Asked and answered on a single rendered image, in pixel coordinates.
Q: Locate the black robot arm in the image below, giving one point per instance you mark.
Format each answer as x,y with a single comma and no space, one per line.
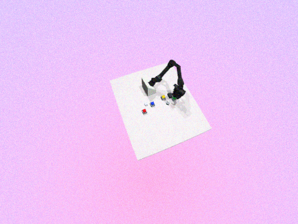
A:
178,88

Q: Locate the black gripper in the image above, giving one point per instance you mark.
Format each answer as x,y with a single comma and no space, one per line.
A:
170,95

